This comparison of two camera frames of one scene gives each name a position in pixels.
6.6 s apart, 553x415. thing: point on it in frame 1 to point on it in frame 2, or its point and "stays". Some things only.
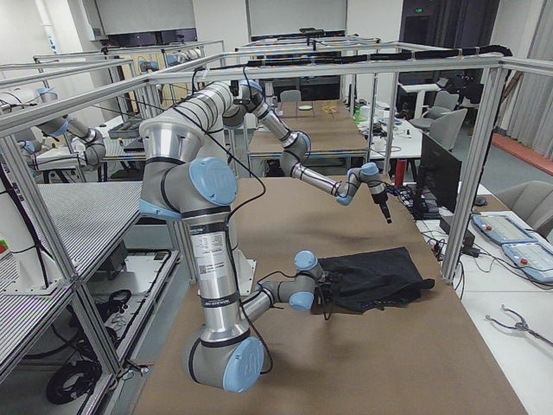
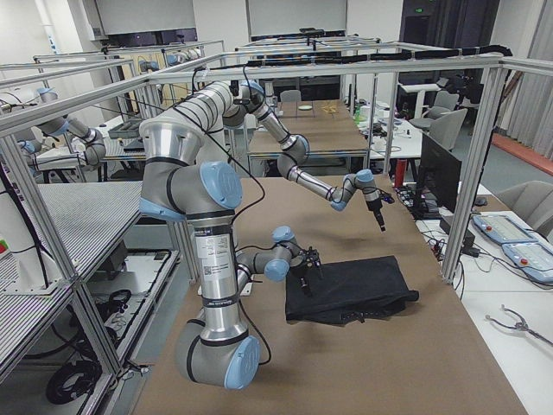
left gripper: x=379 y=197 to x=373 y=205
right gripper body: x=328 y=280 to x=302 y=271
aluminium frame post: x=495 y=83 stays
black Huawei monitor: x=440 y=173 stays
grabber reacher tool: x=522 y=324 stays
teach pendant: x=502 y=228 stays
